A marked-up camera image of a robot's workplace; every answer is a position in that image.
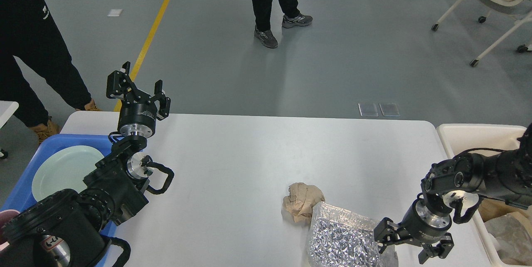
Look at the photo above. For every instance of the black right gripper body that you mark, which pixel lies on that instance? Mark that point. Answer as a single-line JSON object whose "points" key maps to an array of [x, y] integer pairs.
{"points": [[422, 226]]}

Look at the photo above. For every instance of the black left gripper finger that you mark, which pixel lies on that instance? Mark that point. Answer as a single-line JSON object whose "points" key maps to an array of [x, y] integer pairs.
{"points": [[120, 86], [159, 102]]}

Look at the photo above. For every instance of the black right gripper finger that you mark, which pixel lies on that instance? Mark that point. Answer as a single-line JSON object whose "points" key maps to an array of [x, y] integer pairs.
{"points": [[388, 233], [441, 250]]}

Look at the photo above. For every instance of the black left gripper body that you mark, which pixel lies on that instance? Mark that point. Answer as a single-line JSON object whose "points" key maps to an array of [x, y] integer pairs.
{"points": [[137, 119]]}

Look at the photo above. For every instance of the silver foil bubble bag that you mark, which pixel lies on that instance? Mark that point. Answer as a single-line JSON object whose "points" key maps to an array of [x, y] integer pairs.
{"points": [[342, 238]]}

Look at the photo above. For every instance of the light green plate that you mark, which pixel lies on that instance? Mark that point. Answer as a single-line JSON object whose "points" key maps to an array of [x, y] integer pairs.
{"points": [[65, 169]]}

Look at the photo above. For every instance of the brown paper ball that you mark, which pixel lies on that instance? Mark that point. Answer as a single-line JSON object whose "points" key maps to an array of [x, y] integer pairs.
{"points": [[300, 201]]}

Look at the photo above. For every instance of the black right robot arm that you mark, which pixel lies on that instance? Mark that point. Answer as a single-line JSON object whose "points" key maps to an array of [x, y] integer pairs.
{"points": [[452, 191]]}

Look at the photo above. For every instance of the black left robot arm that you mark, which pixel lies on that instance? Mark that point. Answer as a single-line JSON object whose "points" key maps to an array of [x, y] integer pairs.
{"points": [[136, 174]]}

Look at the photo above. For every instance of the white plastic bin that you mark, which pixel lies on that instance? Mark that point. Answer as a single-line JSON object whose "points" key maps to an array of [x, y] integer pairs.
{"points": [[481, 138]]}

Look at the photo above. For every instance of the blue plastic tray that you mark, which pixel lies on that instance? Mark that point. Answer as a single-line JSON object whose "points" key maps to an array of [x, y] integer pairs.
{"points": [[37, 159]]}

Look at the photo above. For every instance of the pink mug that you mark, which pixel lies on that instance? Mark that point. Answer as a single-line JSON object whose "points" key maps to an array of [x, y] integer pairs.
{"points": [[5, 217]]}

